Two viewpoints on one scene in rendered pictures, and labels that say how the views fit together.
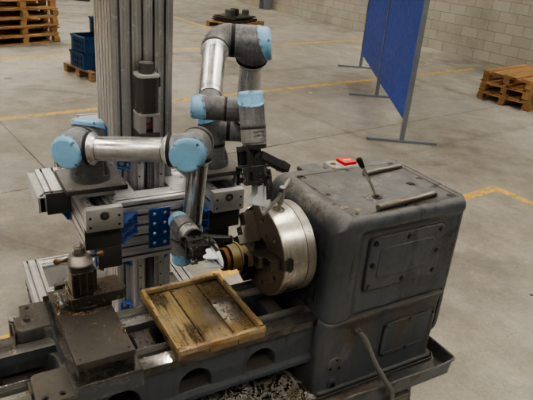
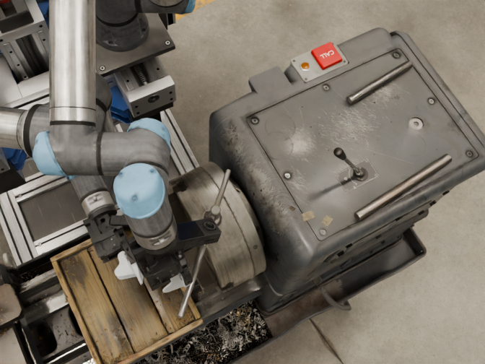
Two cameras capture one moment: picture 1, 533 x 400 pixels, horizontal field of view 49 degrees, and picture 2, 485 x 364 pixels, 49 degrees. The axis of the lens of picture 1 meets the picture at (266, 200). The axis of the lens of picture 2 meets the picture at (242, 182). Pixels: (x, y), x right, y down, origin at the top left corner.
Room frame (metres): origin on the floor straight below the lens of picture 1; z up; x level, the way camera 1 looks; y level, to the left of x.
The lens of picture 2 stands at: (1.37, -0.06, 2.41)
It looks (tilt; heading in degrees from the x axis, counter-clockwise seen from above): 68 degrees down; 354
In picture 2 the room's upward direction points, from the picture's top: 10 degrees clockwise
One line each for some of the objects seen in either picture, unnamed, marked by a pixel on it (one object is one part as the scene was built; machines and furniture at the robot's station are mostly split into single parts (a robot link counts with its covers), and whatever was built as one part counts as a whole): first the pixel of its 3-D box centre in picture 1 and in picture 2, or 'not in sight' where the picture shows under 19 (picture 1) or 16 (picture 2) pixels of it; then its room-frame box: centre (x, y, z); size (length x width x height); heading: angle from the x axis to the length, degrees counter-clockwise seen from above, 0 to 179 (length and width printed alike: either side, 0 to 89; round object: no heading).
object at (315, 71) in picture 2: (341, 169); (317, 66); (2.17, -0.28, 1.23); 0.13 x 0.08 x 0.05; 122
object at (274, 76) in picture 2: (311, 171); (270, 86); (2.09, -0.16, 1.24); 0.09 x 0.08 x 0.03; 122
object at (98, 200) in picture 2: (190, 234); (98, 206); (1.80, 0.25, 1.08); 0.08 x 0.05 x 0.08; 121
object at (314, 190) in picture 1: (361, 230); (336, 160); (1.98, -0.37, 1.06); 0.59 x 0.48 x 0.39; 122
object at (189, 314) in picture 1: (201, 312); (126, 290); (1.62, 0.19, 0.89); 0.36 x 0.30 x 0.04; 32
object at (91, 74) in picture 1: (114, 44); not in sight; (8.58, 2.40, 0.39); 1.20 x 0.80 x 0.79; 137
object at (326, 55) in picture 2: (346, 162); (326, 56); (2.18, -0.30, 1.26); 0.06 x 0.06 x 0.02; 32
